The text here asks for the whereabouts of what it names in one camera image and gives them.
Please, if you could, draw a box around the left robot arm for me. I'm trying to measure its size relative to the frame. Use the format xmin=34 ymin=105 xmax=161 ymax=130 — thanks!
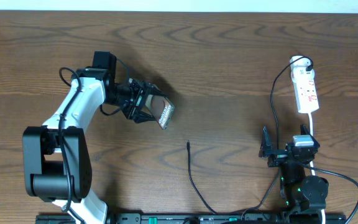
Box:
xmin=22 ymin=51 xmax=175 ymax=223

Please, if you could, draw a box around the black right camera cable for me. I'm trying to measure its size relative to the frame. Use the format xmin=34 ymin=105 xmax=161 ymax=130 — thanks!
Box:
xmin=296 ymin=160 xmax=358 ymax=224

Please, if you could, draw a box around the bronze Galaxy smartphone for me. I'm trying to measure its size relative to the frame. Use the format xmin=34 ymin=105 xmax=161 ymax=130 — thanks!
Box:
xmin=145 ymin=95 xmax=175 ymax=129

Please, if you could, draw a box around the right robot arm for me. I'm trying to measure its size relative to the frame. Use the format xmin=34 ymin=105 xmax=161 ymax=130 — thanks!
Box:
xmin=259 ymin=124 xmax=329 ymax=223

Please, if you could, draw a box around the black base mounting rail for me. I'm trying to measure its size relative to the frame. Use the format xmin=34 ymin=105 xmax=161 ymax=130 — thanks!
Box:
xmin=35 ymin=213 xmax=346 ymax=224

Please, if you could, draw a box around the black USB charging cable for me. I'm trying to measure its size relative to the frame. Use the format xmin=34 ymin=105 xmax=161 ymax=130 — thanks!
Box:
xmin=186 ymin=55 xmax=314 ymax=216

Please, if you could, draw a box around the white power strip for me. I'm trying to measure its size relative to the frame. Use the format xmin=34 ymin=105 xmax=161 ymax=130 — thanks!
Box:
xmin=291 ymin=67 xmax=319 ymax=114

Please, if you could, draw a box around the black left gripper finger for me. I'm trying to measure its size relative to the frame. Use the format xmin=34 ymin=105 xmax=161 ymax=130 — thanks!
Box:
xmin=144 ymin=82 xmax=166 ymax=97
xmin=132 ymin=108 xmax=155 ymax=124

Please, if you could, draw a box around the white USB charger adapter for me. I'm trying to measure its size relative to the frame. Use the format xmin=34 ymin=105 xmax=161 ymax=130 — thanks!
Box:
xmin=290 ymin=55 xmax=314 ymax=77

